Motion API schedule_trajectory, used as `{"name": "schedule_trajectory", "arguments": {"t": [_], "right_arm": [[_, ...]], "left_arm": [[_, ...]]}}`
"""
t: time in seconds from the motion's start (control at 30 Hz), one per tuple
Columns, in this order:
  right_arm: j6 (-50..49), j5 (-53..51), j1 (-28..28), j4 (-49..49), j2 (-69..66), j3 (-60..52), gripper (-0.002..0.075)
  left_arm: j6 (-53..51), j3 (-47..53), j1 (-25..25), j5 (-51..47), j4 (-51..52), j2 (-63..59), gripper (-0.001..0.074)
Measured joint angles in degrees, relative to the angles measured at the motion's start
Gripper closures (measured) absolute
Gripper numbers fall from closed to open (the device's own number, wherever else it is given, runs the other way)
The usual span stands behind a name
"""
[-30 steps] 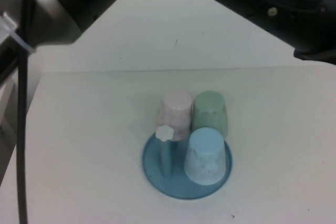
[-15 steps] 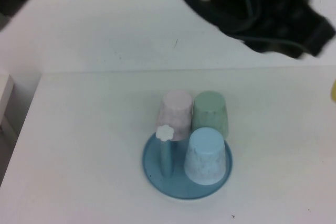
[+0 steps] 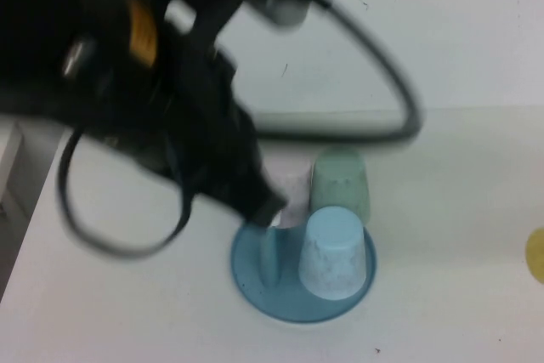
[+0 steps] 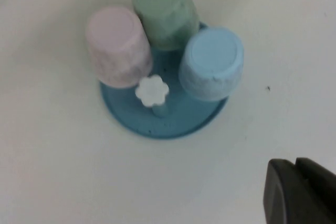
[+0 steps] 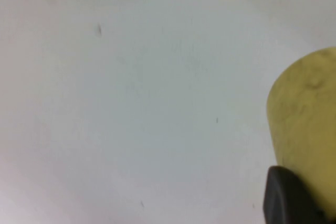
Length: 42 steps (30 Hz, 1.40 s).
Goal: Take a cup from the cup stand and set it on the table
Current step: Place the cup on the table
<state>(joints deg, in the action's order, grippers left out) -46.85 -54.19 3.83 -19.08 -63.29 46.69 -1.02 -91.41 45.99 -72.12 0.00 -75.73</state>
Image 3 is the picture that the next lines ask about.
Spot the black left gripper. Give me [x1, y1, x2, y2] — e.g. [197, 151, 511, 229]
[101, 35, 293, 230]

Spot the yellow marbled plastic cup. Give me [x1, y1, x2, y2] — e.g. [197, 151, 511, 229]
[525, 228, 544, 284]

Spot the white marbled plastic cup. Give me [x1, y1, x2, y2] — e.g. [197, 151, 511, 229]
[271, 161, 315, 230]

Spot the green marbled plastic cup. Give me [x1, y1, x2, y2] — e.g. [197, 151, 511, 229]
[311, 148, 371, 226]

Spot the light blue marbled plastic cup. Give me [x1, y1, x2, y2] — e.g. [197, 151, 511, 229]
[297, 206, 368, 301]

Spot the blue round cup stand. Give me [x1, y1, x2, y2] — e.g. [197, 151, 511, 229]
[230, 220, 378, 325]

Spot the black camera cable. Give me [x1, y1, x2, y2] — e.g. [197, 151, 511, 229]
[254, 0, 426, 145]

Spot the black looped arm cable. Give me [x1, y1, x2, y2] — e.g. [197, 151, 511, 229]
[56, 128, 197, 260]

